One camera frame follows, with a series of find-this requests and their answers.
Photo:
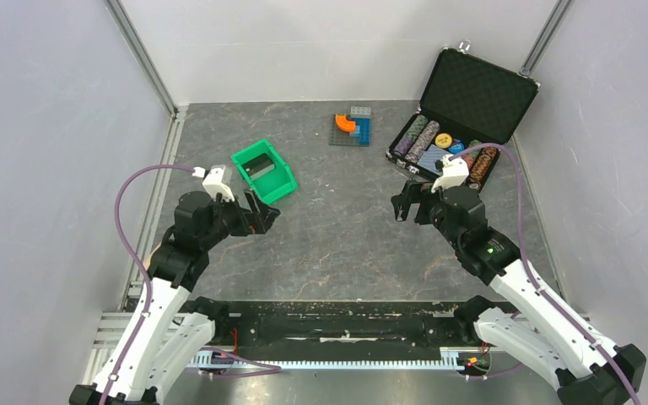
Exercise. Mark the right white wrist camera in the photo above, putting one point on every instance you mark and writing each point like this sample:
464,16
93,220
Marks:
454,171

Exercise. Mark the orange curved lego piece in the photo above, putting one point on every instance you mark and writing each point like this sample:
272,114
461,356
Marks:
345,123

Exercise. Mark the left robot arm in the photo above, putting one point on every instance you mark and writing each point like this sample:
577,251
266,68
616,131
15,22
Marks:
167,328

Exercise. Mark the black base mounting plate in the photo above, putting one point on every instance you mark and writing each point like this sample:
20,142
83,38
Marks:
339,330

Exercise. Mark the white slotted cable duct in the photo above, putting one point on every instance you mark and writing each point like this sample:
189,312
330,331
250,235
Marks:
447,361

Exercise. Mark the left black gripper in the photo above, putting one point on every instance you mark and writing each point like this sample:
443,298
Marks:
266,216

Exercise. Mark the blue dealer chip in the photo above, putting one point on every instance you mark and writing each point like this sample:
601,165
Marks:
456,148

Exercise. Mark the green red chip stack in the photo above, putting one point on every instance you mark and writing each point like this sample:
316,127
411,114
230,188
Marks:
470,157

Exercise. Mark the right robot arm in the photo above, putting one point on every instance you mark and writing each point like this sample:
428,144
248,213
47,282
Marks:
580,363

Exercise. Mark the grey lego baseplate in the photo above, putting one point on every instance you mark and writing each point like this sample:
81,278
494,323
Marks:
339,138

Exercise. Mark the green plastic bin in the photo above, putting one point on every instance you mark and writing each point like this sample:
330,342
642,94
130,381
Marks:
276,184

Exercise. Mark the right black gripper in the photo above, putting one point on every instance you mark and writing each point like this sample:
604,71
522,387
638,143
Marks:
418,191

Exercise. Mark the yellow dealer chip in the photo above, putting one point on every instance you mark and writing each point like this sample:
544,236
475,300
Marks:
444,140

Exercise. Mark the black poker chip case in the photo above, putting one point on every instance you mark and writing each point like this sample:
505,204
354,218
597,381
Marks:
471,99

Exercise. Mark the blue playing card deck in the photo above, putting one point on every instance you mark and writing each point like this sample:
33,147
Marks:
430,157

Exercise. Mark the dark card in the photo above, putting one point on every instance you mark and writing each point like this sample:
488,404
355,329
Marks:
259,166

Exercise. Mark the purple green chip stack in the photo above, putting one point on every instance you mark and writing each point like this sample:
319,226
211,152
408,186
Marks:
410,135

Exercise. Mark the grey lego brick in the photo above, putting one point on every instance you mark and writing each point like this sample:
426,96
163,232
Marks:
360,112

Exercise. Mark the orange black chip stack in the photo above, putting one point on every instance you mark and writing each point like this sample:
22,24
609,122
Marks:
481,167

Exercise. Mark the pink grey chip stack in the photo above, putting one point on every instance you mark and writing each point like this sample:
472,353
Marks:
422,142

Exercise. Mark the blue lego bricks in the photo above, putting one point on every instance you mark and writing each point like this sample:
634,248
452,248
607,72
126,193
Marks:
361,134

